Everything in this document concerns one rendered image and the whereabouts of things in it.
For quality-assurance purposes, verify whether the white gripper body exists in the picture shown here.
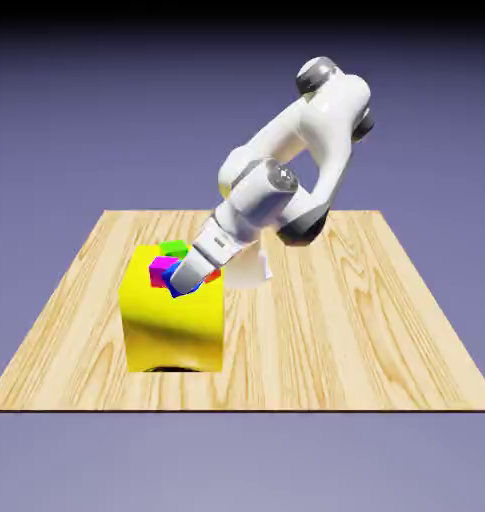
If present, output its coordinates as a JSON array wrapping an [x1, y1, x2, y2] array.
[[169, 247, 221, 298]]

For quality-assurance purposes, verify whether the small blue cube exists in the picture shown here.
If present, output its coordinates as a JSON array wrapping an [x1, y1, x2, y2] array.
[[161, 260, 205, 299]]

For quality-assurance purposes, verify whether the small green cube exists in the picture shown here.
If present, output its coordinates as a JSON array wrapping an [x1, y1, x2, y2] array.
[[158, 239, 190, 260]]

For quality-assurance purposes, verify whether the small magenta cube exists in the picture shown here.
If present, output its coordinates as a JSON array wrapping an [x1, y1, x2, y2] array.
[[148, 256, 180, 289]]

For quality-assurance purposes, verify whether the large yellow box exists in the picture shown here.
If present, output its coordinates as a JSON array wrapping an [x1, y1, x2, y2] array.
[[118, 244, 226, 374]]

